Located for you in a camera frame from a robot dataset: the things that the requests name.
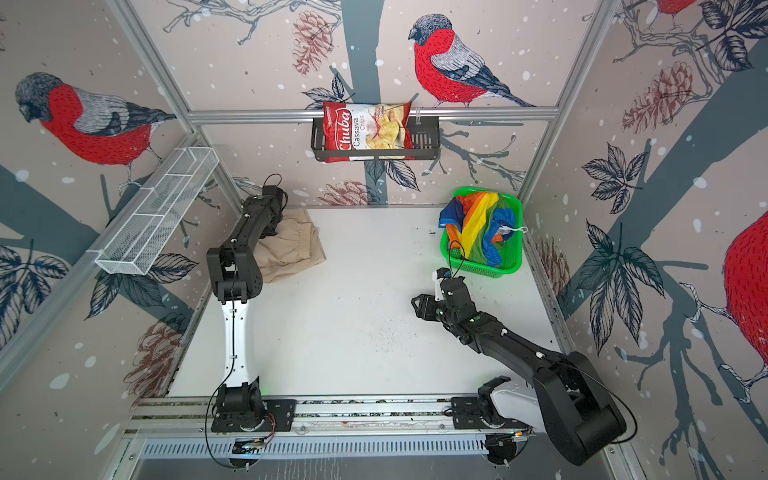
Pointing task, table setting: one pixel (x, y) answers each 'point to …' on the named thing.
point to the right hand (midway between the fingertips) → (416, 305)
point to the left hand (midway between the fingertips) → (247, 232)
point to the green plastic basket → (512, 257)
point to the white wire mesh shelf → (134, 238)
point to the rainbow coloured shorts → (479, 224)
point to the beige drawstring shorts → (295, 246)
